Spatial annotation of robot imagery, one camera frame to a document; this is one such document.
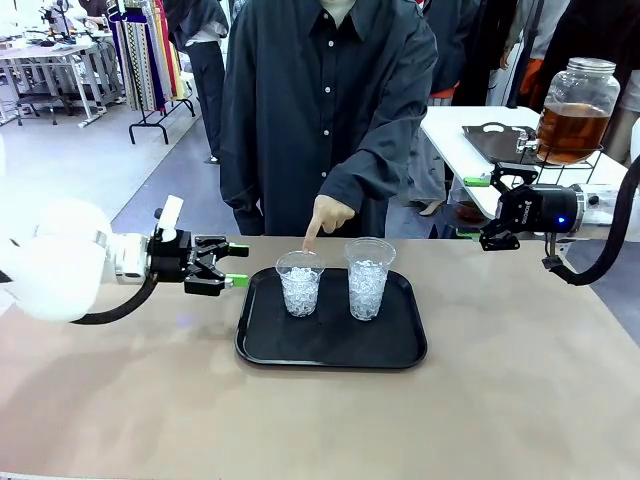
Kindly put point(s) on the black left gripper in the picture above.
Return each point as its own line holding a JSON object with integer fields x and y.
{"x": 170, "y": 260}

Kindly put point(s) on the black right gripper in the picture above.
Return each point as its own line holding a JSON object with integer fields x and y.
{"x": 545, "y": 210}

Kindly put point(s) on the short clear plastic iced cup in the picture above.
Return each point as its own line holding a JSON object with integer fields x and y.
{"x": 300, "y": 295}

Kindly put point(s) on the person's right forearm dark sleeve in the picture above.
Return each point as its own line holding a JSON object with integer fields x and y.
{"x": 242, "y": 190}

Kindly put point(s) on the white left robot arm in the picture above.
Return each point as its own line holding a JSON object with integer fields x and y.
{"x": 60, "y": 260}

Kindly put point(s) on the person's left forearm dark sleeve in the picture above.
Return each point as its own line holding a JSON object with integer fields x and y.
{"x": 380, "y": 170}

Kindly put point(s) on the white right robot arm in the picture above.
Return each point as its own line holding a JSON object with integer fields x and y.
{"x": 600, "y": 205}

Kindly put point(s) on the tall clear plastic iced cup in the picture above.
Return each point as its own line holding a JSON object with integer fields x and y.
{"x": 367, "y": 290}

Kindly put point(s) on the person's left hand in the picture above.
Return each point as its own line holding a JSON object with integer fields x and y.
{"x": 332, "y": 210}

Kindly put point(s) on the glass tea dispenser jar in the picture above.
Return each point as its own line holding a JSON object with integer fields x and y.
{"x": 575, "y": 115}

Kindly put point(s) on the large black serving tray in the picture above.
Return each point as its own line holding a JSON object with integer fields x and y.
{"x": 325, "y": 342}

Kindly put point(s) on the bystander in grey top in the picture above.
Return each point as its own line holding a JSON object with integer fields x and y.
{"x": 530, "y": 25}

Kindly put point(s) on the person in dark shirt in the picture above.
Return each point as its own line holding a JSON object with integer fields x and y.
{"x": 310, "y": 100}

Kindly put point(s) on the bystander in black clothes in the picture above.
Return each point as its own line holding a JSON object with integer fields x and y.
{"x": 590, "y": 30}

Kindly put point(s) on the mannequin in dark clothes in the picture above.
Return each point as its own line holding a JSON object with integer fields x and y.
{"x": 205, "y": 60}

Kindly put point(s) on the colourful hanging fabrics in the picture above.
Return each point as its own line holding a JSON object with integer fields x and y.
{"x": 145, "y": 55}

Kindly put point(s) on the white workbench table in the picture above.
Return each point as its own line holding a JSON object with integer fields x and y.
{"x": 55, "y": 52}

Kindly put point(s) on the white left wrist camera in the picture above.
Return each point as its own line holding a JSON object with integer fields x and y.
{"x": 171, "y": 212}

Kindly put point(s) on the black clothes rack frame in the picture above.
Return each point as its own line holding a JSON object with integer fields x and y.
{"x": 147, "y": 125}

